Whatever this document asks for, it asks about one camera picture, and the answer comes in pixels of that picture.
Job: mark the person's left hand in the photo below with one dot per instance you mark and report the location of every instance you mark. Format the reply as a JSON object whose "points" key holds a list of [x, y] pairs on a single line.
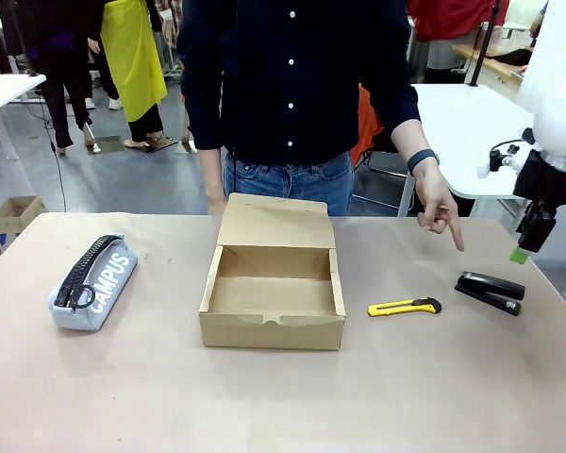
{"points": [[436, 198]]}

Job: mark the dark navy button shirt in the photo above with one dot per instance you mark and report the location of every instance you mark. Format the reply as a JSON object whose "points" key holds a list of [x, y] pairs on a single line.
{"points": [[287, 71]]}

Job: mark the blue jeans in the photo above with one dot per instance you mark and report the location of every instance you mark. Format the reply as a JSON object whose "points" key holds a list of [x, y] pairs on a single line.
{"points": [[287, 181]]}

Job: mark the person's left forearm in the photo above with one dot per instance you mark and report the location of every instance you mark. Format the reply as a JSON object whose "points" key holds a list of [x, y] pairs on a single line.
{"points": [[410, 139]]}

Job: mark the white table with white leg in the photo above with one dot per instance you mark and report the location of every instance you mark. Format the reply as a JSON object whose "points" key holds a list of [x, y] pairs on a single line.
{"points": [[4, 94]]}

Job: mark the figure in black clothes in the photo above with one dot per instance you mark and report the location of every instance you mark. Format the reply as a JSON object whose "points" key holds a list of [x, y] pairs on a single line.
{"points": [[61, 56]]}

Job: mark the person in red top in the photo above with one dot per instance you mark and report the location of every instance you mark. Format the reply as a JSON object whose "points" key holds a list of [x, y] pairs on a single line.
{"points": [[453, 21]]}

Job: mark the person's right hand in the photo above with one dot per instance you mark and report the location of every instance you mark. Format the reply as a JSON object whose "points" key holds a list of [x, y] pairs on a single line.
{"points": [[216, 202]]}

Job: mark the figure in yellow apron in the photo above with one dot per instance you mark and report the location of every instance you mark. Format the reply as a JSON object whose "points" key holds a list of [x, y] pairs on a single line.
{"points": [[132, 56]]}

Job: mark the grey Campus pencil case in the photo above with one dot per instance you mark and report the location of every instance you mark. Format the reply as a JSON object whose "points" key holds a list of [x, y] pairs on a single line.
{"points": [[108, 283]]}

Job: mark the small open cardboard floor box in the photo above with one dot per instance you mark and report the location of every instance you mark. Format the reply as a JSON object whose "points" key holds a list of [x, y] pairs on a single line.
{"points": [[16, 212]]}

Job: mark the orange chair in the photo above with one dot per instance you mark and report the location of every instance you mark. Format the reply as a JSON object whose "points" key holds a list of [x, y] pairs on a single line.
{"points": [[365, 122]]}

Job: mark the black stand pole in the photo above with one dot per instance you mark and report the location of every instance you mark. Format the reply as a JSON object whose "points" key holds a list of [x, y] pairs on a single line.
{"points": [[483, 42]]}

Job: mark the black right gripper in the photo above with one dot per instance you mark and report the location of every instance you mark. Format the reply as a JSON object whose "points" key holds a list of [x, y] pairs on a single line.
{"points": [[552, 181]]}

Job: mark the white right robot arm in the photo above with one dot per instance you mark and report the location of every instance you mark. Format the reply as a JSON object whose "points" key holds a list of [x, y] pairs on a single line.
{"points": [[559, 94]]}

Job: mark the black wristband watch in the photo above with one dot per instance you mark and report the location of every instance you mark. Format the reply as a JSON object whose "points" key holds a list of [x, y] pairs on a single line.
{"points": [[422, 159]]}

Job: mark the brown cardboard box with lid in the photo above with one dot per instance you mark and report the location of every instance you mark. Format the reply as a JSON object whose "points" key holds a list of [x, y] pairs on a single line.
{"points": [[273, 325]]}

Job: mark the wooden workbench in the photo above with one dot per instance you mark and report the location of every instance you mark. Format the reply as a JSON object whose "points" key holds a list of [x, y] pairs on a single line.
{"points": [[495, 63]]}

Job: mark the black stapler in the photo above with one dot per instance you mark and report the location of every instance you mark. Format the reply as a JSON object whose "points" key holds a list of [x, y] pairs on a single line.
{"points": [[493, 285]]}

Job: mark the person's right forearm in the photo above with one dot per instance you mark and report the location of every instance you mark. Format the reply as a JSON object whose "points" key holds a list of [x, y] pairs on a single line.
{"points": [[211, 170]]}

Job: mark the white table with rounded corner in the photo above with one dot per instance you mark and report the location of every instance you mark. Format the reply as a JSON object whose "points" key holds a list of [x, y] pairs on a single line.
{"points": [[467, 137]]}

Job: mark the yellow and black utility knife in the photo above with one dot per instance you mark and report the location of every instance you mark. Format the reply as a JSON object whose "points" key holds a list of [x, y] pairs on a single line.
{"points": [[391, 308]]}

